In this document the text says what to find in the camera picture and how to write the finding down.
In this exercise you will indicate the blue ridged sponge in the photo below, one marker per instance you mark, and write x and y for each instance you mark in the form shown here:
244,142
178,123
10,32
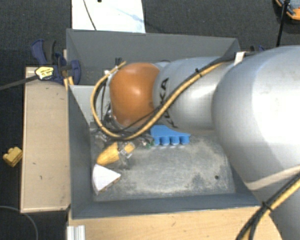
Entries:
165,132

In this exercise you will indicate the pale wood board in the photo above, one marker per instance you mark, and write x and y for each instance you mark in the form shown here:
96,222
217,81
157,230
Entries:
46,144

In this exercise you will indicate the grey metal bin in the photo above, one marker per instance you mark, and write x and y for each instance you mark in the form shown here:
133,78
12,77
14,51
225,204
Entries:
170,174

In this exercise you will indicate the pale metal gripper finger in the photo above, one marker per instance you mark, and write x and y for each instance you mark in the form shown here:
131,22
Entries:
124,156

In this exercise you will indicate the white triangular wedge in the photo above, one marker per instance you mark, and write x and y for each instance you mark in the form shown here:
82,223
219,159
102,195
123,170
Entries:
103,178

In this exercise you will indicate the yellow toy corn cob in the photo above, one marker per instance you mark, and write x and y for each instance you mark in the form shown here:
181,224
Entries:
107,157

